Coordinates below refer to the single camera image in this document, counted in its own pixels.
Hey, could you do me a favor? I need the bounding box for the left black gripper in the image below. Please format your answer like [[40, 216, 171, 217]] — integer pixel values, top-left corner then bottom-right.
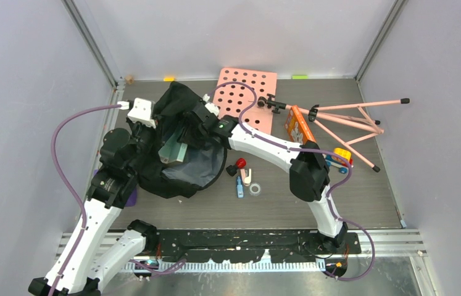
[[126, 113, 165, 175]]

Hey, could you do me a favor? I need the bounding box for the orange treehouse book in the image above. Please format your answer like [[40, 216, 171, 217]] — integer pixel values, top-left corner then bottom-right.
[[284, 105, 316, 144]]

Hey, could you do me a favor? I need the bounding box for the red black stamp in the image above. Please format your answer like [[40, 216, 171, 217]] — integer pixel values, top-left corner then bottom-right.
[[225, 158, 247, 176]]

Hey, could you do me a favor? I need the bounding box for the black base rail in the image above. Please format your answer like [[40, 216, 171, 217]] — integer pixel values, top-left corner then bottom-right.
[[156, 229, 362, 263]]

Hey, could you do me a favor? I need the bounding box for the teal spine book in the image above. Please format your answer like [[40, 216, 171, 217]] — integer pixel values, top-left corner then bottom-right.
[[159, 128, 188, 165]]

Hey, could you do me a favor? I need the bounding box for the blue small clip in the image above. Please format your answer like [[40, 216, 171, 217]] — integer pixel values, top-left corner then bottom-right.
[[236, 176, 244, 199]]

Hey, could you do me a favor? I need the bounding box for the purple ball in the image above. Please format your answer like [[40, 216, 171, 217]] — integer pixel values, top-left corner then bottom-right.
[[87, 168, 137, 209]]

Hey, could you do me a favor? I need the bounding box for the green tape marker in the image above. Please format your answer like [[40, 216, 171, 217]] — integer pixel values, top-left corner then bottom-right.
[[291, 75, 309, 80]]

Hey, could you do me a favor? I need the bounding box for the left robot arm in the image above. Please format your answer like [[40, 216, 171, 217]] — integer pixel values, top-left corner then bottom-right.
[[28, 123, 159, 295]]

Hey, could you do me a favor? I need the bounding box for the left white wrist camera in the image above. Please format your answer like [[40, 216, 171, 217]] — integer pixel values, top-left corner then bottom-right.
[[117, 97, 157, 129]]

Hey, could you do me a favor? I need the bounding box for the black student backpack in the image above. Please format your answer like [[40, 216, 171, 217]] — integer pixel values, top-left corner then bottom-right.
[[138, 82, 227, 199]]

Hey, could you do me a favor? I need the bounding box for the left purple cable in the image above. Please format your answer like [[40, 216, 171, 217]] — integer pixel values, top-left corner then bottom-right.
[[51, 104, 124, 296]]

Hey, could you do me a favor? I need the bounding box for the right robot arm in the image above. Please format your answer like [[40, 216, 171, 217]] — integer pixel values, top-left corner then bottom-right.
[[184, 103, 348, 253]]

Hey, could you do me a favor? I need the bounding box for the pink small stapler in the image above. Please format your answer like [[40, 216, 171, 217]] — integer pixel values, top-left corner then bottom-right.
[[240, 168, 252, 186]]

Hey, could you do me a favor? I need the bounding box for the clear tape roll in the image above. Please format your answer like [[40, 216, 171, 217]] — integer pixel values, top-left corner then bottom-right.
[[249, 183, 261, 196]]

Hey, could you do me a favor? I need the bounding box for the toy block car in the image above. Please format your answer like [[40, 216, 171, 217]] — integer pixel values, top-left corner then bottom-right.
[[323, 147, 353, 174]]

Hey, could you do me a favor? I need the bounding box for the pink perforated music stand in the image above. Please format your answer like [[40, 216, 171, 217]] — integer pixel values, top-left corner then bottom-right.
[[214, 67, 410, 172]]

